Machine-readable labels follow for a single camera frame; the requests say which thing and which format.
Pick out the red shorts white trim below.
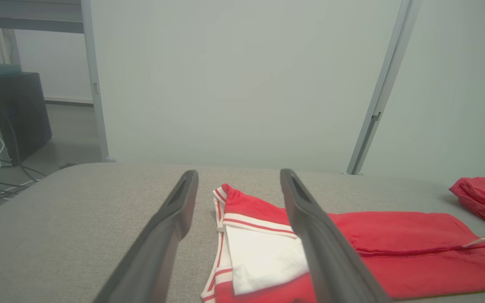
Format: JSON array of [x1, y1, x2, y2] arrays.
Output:
[[449, 177, 485, 238]]

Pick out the grey double partition post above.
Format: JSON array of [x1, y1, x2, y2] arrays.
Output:
[[344, 0, 422, 175]]

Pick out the red jersey white sleeves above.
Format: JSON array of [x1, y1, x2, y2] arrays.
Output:
[[200, 183, 485, 303]]

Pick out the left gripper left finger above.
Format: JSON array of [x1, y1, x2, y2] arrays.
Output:
[[93, 169, 200, 303]]

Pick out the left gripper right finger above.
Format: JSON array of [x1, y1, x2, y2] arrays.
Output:
[[280, 168, 393, 303]]

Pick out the black computer tower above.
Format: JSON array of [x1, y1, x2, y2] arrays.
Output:
[[0, 72, 53, 165]]

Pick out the grey desk frame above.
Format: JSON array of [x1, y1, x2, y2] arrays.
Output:
[[0, 0, 84, 34]]

